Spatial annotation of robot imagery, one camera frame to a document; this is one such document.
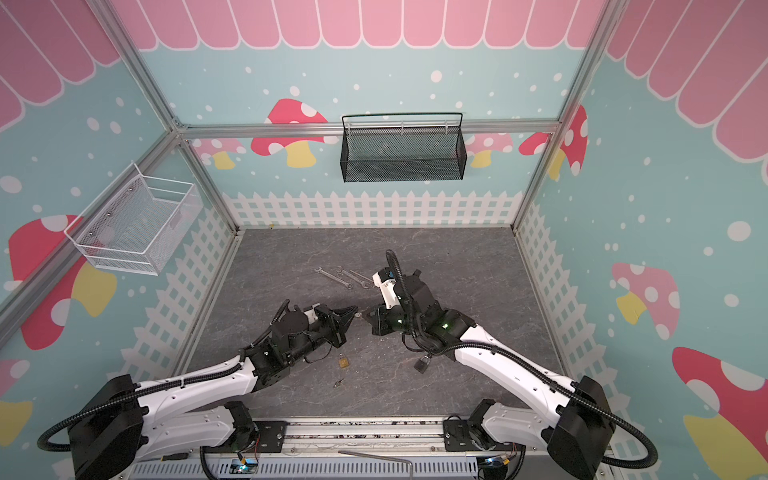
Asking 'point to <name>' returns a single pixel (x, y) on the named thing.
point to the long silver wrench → (348, 284)
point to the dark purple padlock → (422, 364)
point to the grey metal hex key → (381, 457)
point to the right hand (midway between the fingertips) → (361, 314)
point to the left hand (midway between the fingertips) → (361, 310)
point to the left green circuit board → (243, 466)
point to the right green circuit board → (496, 462)
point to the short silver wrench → (365, 284)
